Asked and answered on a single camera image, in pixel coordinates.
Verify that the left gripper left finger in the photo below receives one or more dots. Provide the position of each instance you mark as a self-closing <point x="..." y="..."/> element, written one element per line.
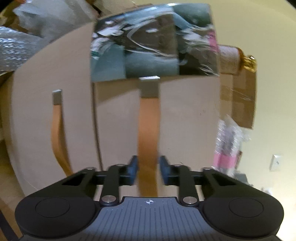
<point x="71" y="204"/>

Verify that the bubble wrap roll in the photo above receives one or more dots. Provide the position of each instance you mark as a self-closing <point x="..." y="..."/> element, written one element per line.
<point x="17" y="47"/>

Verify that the white wall switch plate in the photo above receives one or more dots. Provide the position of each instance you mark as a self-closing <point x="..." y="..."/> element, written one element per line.
<point x="276" y="162"/>

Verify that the amber bottle gold cap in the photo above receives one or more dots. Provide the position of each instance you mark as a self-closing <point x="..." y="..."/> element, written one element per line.
<point x="233" y="60"/>

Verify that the anime poster on drawer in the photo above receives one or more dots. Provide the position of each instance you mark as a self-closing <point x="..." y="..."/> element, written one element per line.
<point x="161" y="40"/>

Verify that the pink wrapped plastic packet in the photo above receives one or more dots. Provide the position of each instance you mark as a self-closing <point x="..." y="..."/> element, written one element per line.
<point x="229" y="140"/>

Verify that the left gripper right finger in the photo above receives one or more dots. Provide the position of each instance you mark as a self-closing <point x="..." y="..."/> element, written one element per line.
<point x="228" y="205"/>

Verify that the wooden drawer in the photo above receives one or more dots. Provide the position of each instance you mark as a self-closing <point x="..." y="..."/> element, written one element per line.
<point x="181" y="124"/>

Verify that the brown cardboard box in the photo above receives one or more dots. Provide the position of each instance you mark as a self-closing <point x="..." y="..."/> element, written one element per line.
<point x="238" y="97"/>

